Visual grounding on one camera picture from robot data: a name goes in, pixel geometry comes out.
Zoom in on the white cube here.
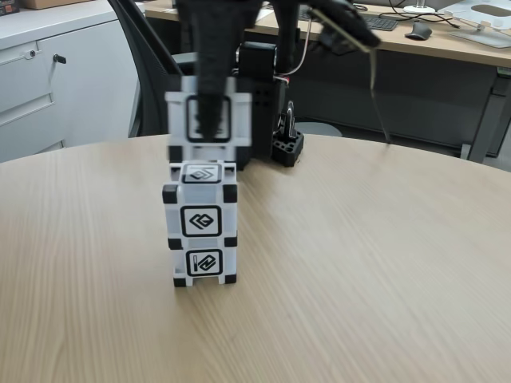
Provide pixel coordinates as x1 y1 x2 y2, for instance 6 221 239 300
171 243 239 288
161 160 240 251
164 74 256 163

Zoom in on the black gripper-mounted camera module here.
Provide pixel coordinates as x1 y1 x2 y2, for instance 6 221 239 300
307 0 382 57

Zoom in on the grey round seat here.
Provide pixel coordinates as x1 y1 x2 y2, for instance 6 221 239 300
297 121 345 139

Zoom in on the black keyboard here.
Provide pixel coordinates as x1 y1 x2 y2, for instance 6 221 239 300
297 8 400 32

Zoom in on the brown cardboard box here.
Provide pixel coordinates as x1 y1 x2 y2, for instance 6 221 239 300
22 0 84 10

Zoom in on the white paper sheet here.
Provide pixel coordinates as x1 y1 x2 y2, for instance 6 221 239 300
255 6 277 24

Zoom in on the white cube, zigzag bar symbol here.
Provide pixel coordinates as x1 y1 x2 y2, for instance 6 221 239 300
171 243 239 288

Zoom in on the white round lamp base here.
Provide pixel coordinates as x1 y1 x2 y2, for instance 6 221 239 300
402 0 439 14

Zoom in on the dark printed box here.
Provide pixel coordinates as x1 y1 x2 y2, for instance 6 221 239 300
0 0 22 18

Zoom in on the wooden office desk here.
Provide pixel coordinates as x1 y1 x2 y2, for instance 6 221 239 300
144 0 511 176

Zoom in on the dark computer mouse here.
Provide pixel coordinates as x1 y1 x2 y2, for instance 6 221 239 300
404 21 434 41

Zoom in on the white cabinet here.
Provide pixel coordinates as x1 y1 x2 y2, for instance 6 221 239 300
0 6 141 164

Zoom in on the black mesh office chair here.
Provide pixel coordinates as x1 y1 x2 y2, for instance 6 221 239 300
108 0 200 139

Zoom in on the black desk cable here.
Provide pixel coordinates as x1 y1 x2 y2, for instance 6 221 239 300
378 10 462 30

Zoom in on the silver laptop stand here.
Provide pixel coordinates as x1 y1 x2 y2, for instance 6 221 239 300
447 1 511 49

